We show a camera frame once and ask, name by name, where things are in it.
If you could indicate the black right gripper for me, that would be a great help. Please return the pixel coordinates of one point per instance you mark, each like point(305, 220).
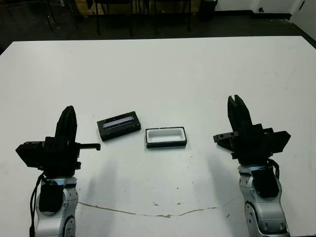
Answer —
point(251, 148)

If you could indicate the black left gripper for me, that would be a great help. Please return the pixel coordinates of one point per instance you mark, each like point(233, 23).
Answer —
point(61, 158)

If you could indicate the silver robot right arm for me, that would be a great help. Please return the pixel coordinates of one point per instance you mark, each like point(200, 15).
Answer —
point(269, 217)

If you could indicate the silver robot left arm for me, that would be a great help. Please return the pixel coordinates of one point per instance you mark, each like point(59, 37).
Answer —
point(70, 196)

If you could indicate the black box base white insert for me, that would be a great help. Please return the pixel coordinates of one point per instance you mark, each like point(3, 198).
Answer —
point(165, 135)

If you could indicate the black trash bin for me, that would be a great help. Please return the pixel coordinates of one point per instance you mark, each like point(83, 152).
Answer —
point(207, 10)

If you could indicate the white door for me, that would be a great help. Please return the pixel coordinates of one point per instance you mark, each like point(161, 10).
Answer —
point(304, 10)

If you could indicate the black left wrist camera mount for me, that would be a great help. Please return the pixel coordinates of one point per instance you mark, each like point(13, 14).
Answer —
point(29, 155)

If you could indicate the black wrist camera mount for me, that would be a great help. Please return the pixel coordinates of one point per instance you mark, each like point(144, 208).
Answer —
point(29, 155)
point(280, 142)

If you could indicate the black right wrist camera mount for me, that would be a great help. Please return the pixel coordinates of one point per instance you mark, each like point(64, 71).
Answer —
point(280, 142)

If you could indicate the black round wall fitting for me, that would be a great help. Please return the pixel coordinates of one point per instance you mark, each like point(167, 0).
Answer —
point(260, 9)

